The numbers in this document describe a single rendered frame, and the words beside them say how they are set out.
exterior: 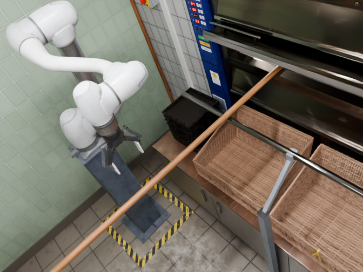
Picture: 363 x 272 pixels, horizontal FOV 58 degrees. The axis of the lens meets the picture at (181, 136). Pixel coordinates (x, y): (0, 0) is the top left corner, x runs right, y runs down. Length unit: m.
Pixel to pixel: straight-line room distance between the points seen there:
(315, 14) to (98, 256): 2.32
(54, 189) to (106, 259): 0.70
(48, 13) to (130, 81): 0.57
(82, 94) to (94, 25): 1.35
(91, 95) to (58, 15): 0.56
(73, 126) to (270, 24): 1.15
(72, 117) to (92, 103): 0.77
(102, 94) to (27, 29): 0.54
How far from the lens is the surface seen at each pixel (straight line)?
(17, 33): 1.59
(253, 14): 1.66
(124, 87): 1.19
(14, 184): 2.71
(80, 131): 1.92
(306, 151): 1.93
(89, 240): 1.46
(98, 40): 2.48
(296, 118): 1.88
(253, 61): 1.91
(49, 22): 1.59
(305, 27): 1.51
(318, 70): 1.40
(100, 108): 1.16
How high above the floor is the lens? 2.33
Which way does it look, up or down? 46 degrees down
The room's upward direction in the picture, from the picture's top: 23 degrees counter-clockwise
